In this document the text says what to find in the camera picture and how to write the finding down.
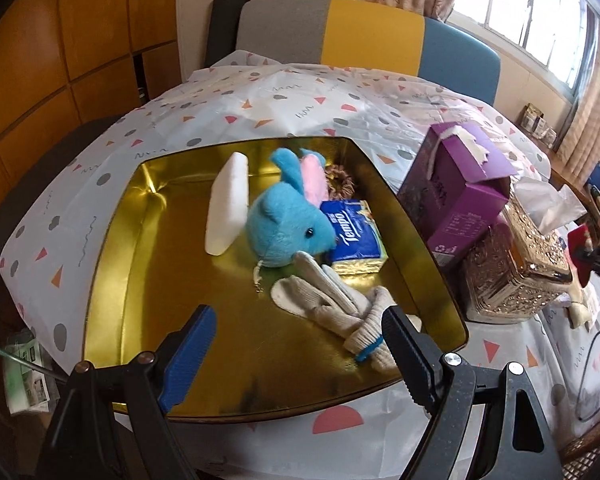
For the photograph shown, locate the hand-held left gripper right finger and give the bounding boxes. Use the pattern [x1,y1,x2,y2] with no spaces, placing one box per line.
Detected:
[381,305,563,480]

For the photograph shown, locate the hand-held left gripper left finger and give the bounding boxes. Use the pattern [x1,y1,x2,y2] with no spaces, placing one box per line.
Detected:
[35,304,218,480]

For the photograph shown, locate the white work gloves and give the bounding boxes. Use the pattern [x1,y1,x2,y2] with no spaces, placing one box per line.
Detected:
[271,251,423,373]

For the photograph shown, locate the gold tin tray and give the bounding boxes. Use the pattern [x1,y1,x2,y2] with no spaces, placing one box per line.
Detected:
[82,135,468,418]

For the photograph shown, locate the blue tissue pack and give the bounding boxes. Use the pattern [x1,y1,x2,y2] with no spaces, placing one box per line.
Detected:
[320,199,388,276]

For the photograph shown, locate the white sponge block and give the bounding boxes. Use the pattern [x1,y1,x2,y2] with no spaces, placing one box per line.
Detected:
[205,151,251,257]

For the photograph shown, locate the blue plush toy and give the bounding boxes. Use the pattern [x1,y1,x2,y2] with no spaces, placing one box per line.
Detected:
[245,147,338,291]

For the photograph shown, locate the brown striped scrunchie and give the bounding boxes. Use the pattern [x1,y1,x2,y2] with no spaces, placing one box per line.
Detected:
[325,162,361,201]

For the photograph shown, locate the beige sock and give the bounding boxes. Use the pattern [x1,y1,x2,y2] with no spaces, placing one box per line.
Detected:
[565,287,600,331]

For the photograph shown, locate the wooden desk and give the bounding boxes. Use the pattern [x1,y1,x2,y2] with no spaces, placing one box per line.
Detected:
[547,152,593,206]

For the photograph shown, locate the gold ornate tissue box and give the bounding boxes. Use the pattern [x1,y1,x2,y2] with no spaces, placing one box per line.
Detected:
[460,177,581,323]

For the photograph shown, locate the wicker chair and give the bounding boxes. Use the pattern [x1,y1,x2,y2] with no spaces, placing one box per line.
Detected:
[560,410,600,480]

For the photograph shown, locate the purple tissue box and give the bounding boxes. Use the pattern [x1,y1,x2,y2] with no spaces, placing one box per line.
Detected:
[396,121,518,271]

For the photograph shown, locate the clear organizer with bottles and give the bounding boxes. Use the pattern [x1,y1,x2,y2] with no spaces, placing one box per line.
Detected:
[522,103,558,143]

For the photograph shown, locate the stack of papers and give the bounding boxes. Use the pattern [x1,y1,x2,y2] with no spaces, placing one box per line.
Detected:
[2,330,61,416]

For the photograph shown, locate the thin metal rod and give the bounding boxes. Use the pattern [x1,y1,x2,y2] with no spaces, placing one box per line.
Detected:
[0,341,63,380]

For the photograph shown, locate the barred window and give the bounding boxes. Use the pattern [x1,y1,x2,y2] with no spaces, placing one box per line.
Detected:
[447,0,600,106]

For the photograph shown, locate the printed plastic tablecloth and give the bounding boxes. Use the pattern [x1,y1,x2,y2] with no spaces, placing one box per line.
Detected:
[0,50,600,480]

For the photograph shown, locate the wooden wardrobe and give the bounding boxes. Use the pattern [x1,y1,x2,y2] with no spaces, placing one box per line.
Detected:
[0,0,181,221]

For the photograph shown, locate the grey yellow blue chair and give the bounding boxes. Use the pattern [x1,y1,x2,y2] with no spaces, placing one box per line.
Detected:
[235,0,501,106]

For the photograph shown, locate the black rolled mat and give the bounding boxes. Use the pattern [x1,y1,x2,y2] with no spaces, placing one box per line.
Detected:
[203,0,253,68]

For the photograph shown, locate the black cable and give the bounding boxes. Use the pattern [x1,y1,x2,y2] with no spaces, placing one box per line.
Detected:
[576,327,600,423]

